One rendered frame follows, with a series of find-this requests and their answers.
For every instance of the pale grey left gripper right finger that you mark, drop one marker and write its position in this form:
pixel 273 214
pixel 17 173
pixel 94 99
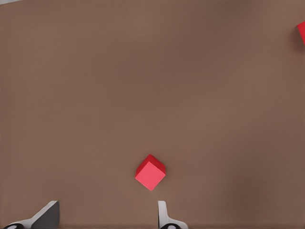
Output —
pixel 164 214

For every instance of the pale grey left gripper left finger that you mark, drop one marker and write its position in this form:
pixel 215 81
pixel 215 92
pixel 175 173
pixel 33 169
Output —
pixel 45 215

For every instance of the small red cube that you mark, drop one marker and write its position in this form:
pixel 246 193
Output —
pixel 150 175

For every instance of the red block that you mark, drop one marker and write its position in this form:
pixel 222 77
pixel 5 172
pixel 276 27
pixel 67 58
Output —
pixel 302 32

